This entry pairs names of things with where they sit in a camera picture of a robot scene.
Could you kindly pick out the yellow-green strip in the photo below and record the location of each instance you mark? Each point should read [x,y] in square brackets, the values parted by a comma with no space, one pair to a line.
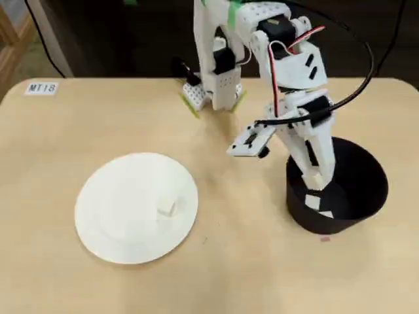
[239,101]
[190,106]

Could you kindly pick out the white wrist camera board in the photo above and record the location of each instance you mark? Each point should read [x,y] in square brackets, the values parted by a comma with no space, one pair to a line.
[250,142]

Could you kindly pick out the small green background object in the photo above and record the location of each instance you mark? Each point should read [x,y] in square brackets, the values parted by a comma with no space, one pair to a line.
[131,2]

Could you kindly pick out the white round plate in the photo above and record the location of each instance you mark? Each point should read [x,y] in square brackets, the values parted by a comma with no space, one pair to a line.
[131,212]

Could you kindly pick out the white MT18 label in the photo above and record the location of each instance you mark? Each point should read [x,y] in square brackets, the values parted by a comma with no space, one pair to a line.
[41,88]

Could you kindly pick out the white partition panel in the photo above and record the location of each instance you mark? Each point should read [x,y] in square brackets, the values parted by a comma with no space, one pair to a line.
[55,39]

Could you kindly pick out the wide green masking tape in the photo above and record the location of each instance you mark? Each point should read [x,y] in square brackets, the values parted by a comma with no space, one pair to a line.
[234,16]

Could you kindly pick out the small pink sticker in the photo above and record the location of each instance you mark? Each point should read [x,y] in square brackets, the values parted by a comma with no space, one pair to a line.
[325,239]

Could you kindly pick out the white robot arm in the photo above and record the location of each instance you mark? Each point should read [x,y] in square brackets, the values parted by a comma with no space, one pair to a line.
[206,39]

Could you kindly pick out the wooden furniture frame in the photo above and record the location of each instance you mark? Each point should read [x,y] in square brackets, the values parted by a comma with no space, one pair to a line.
[13,36]

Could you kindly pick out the black round pot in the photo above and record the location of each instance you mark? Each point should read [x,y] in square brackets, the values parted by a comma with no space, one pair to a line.
[360,202]

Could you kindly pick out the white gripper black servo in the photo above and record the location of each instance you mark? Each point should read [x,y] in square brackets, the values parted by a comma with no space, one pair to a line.
[302,131]

